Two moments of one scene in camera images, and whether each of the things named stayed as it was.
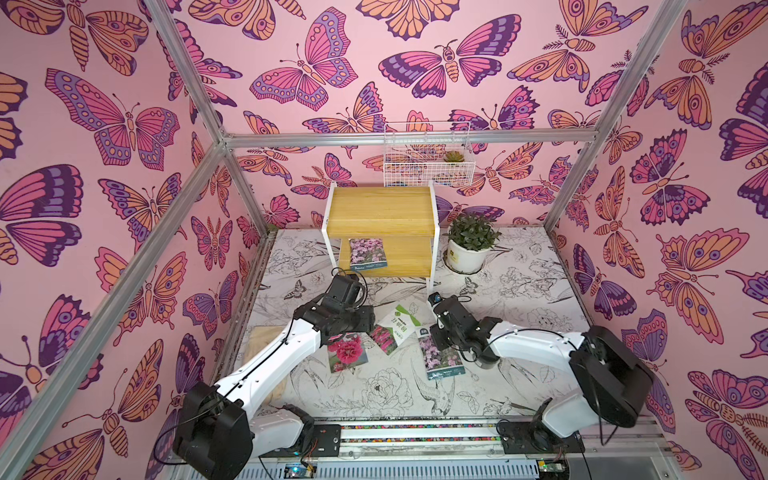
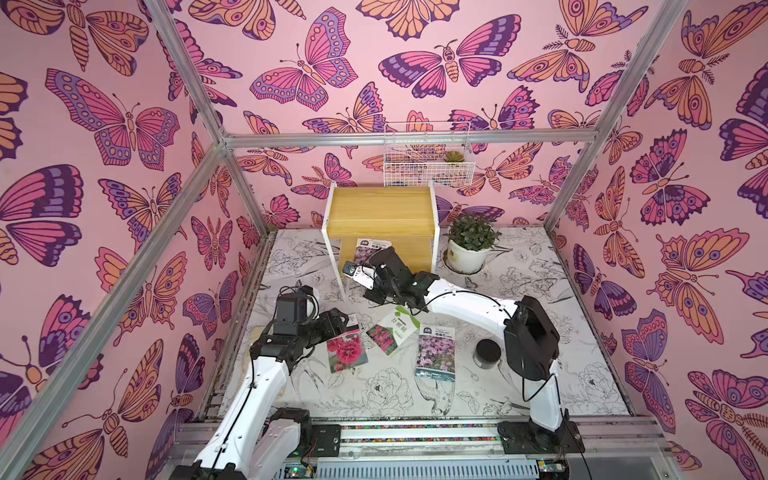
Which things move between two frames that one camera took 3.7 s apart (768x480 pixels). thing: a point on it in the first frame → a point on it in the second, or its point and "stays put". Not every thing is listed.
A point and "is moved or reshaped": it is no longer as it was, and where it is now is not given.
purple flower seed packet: [440, 364] is moved or reshaped
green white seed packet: [393, 329] stays put
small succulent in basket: [453, 156] stays put
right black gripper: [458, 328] → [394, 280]
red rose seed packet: [346, 350] stays put
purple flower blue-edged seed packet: [367, 254] stays put
